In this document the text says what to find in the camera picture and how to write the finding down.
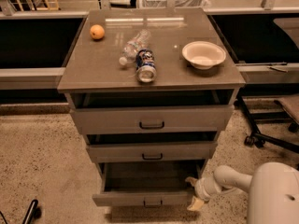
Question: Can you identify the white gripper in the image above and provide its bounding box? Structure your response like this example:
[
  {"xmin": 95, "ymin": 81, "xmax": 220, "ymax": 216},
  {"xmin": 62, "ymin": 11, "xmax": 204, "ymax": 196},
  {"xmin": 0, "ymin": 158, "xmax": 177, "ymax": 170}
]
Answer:
[{"xmin": 185, "ymin": 176, "xmax": 222, "ymax": 211}]

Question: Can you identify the grey bottom drawer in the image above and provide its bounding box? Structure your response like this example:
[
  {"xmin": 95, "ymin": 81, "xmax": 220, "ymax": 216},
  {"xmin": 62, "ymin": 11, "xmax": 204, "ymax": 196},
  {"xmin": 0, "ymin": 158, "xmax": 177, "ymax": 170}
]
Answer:
[{"xmin": 93, "ymin": 160, "xmax": 206, "ymax": 207}]

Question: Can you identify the grey drawer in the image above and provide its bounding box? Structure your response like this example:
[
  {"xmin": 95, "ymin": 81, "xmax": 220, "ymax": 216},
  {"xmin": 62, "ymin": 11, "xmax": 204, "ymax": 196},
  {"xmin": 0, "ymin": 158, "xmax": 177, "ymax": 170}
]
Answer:
[
  {"xmin": 71, "ymin": 105, "xmax": 234, "ymax": 134},
  {"xmin": 93, "ymin": 160, "xmax": 206, "ymax": 207},
  {"xmin": 86, "ymin": 141, "xmax": 217, "ymax": 163}
]

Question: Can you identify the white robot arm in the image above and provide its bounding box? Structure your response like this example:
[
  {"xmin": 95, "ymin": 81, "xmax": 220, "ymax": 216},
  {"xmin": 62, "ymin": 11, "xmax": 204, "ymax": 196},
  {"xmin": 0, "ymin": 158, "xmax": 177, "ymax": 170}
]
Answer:
[{"xmin": 185, "ymin": 162, "xmax": 299, "ymax": 224}]

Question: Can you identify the grey middle drawer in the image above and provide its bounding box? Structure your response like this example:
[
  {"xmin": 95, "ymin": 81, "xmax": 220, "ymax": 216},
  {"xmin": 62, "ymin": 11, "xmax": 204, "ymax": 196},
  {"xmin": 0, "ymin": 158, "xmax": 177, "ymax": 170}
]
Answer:
[{"xmin": 86, "ymin": 141, "xmax": 217, "ymax": 163}]

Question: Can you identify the grey top drawer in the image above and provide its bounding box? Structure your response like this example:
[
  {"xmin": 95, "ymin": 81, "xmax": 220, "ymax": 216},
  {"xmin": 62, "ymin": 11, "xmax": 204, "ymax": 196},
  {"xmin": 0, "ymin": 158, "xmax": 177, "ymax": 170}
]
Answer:
[{"xmin": 71, "ymin": 105, "xmax": 234, "ymax": 134}]

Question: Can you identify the grey drawer cabinet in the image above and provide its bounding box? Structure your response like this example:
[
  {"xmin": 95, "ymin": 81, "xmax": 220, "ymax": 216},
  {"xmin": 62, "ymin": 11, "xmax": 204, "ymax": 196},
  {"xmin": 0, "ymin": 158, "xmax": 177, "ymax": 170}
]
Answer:
[{"xmin": 57, "ymin": 7, "xmax": 247, "ymax": 191}]

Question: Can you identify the blue soda can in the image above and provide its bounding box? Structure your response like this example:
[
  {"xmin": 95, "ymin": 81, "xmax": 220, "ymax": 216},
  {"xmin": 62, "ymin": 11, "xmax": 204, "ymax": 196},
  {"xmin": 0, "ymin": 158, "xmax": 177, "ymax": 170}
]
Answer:
[{"xmin": 136, "ymin": 49, "xmax": 156, "ymax": 83}]

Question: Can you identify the white paper bowl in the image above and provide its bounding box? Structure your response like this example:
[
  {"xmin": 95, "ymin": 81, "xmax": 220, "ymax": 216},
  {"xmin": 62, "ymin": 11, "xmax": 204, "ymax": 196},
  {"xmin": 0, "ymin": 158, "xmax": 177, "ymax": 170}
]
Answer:
[{"xmin": 182, "ymin": 41, "xmax": 226, "ymax": 70}]

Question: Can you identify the black chair leg with caster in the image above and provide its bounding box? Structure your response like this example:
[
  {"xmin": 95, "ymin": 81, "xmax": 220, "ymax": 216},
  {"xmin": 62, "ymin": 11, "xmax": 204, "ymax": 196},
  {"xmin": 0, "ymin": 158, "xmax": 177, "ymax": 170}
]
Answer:
[{"xmin": 22, "ymin": 199, "xmax": 42, "ymax": 224}]

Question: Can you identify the clear plastic water bottle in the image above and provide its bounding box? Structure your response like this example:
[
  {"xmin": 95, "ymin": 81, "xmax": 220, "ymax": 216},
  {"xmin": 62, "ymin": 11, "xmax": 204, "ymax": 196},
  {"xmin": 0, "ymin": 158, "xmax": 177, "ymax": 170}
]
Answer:
[{"xmin": 119, "ymin": 29, "xmax": 151, "ymax": 66}]

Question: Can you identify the orange fruit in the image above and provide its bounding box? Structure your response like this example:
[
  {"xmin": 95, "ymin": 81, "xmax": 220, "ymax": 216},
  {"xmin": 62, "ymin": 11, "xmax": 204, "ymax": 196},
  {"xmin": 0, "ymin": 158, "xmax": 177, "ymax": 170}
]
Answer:
[{"xmin": 90, "ymin": 24, "xmax": 105, "ymax": 40}]

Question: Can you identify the wire mesh basket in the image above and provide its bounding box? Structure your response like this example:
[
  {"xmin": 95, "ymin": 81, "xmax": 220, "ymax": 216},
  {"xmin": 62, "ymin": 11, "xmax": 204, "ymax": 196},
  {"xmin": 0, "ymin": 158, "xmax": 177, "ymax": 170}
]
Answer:
[{"xmin": 136, "ymin": 0, "xmax": 210, "ymax": 8}]

